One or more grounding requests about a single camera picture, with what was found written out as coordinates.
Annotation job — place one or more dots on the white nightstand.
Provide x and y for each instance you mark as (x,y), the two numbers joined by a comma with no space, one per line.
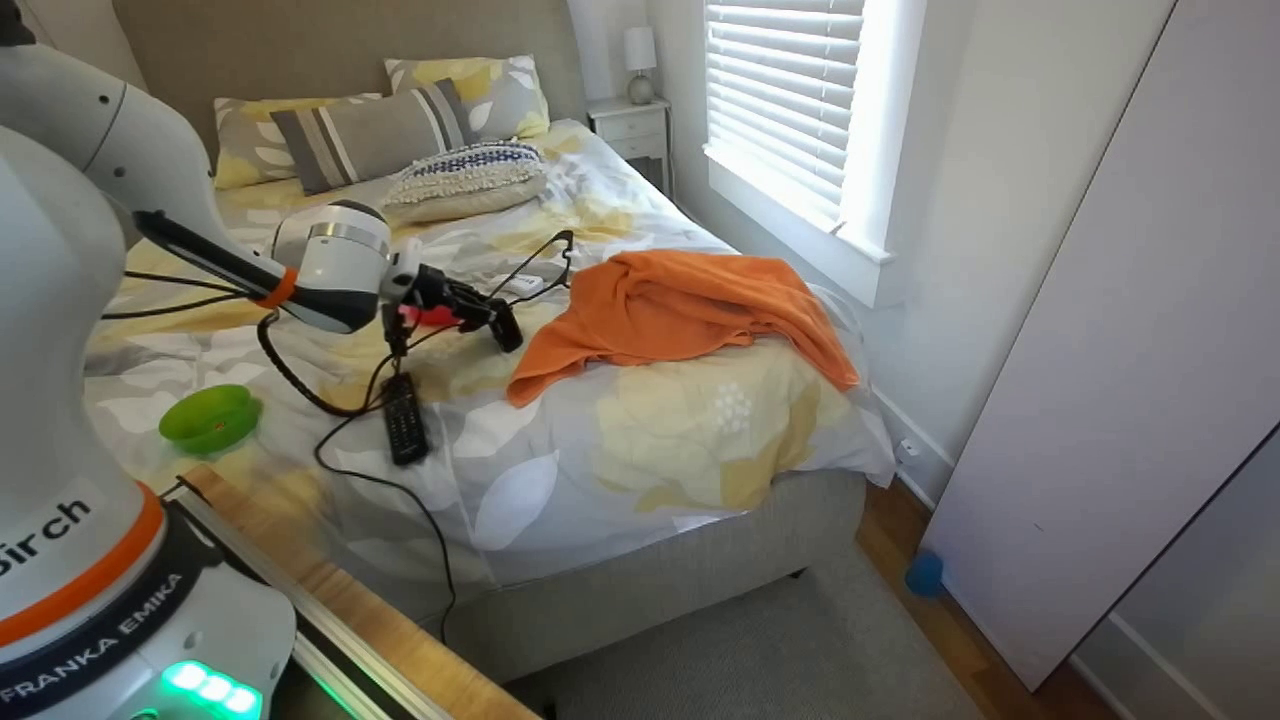
(639,132)

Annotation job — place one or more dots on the green plastic bowl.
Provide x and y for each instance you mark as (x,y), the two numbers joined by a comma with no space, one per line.
(211,417)

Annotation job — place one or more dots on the white wardrobe panel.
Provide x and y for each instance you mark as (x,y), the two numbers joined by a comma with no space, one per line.
(1150,363)

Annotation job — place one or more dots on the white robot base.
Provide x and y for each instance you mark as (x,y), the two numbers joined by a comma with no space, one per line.
(110,600)

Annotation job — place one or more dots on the grey striped pillow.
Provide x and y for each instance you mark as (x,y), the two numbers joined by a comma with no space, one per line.
(339,147)

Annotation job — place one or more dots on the grey upholstered headboard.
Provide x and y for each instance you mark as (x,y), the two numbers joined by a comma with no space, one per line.
(261,49)

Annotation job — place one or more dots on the orange cloth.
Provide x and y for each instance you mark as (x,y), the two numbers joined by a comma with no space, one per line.
(676,305)

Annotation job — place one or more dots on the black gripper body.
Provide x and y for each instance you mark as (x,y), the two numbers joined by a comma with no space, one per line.
(425,290)

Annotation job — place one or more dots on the black clothes hanger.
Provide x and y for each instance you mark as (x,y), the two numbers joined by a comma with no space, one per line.
(529,275)

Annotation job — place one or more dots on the floral bed duvet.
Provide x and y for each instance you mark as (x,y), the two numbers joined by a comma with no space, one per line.
(596,465)

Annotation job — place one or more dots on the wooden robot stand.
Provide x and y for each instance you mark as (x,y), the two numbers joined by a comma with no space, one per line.
(358,653)

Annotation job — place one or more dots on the white window blinds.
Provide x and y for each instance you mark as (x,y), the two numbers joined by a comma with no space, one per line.
(780,76)

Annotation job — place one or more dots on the black remote control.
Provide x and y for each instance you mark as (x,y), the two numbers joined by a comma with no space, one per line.
(404,422)

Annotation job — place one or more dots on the blue white woven pillow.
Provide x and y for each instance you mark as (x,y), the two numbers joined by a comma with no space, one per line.
(453,187)

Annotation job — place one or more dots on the yellow floral pillow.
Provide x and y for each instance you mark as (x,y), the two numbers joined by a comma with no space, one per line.
(503,94)

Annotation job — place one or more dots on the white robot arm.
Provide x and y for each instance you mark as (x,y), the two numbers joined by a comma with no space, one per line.
(92,156)

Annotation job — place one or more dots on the pink and red toy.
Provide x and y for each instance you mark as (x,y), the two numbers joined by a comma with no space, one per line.
(425,319)

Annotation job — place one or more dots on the blue ball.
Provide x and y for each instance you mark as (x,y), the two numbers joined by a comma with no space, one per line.
(924,575)

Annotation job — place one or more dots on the white bedside lamp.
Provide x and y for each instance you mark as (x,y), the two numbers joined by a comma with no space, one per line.
(640,63)

